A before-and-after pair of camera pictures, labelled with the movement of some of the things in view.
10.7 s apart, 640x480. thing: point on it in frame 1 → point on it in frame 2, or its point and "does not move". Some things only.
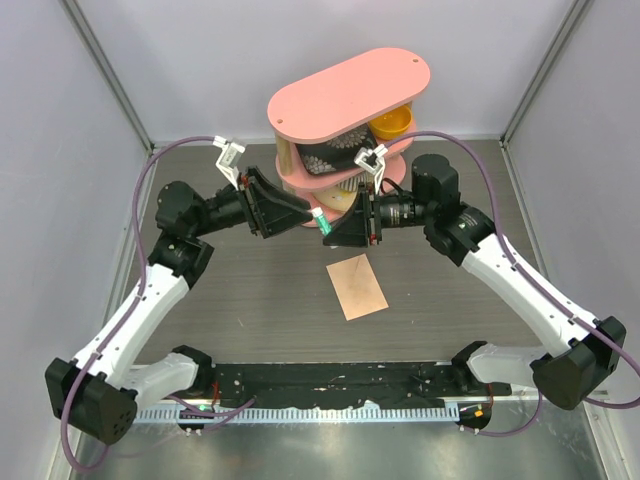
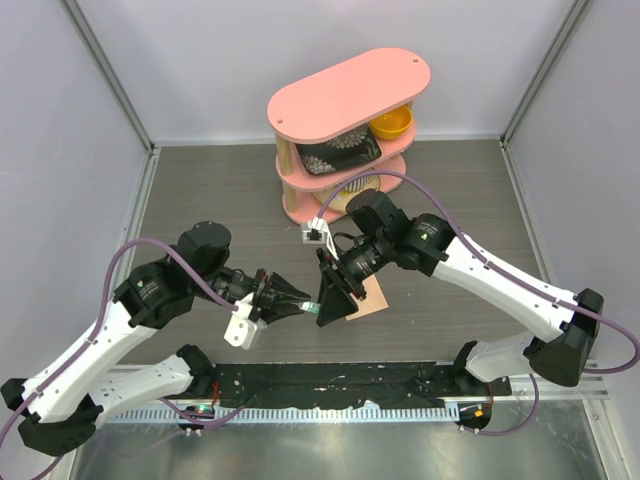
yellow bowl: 393,124 does not move
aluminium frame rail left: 109,74 does not move
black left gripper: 261,205 → 272,297
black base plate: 349,382 does not move
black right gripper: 353,229 → 336,285
